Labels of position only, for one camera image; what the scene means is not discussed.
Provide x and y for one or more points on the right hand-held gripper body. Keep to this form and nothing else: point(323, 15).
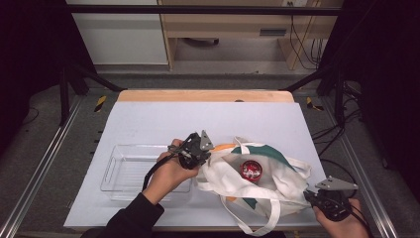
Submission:
point(333, 203)

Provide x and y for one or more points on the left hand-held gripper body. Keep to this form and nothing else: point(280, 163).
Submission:
point(194, 152)

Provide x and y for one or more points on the white tote bag coloured blobs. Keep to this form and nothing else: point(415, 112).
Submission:
point(224, 172)

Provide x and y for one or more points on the red round can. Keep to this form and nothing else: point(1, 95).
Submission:
point(251, 171)

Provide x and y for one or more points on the clear plastic tray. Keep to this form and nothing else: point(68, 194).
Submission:
point(125, 172)

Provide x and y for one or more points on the person's right hand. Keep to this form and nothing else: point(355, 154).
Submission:
point(343, 228)

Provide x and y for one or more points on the person's left hand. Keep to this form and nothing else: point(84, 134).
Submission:
point(168, 178)

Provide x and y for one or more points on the white table mat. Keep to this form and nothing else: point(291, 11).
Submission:
point(148, 122)

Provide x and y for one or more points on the yellow black tape strip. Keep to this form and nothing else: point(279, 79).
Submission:
point(312, 105)
point(100, 103)

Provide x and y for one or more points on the black metal stand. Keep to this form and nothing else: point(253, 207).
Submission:
point(64, 95)
point(338, 95)

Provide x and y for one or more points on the wooden desk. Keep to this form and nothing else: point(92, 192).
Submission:
point(228, 24)

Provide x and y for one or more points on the black curtain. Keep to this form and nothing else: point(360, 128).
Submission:
point(29, 59)
point(386, 82)

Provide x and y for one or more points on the white cabinet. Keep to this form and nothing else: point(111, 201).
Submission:
point(122, 36)

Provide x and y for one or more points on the aluminium rail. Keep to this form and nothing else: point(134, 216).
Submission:
point(366, 175)
point(39, 165)

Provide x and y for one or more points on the black horizontal frame bar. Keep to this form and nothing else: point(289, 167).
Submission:
point(198, 10)

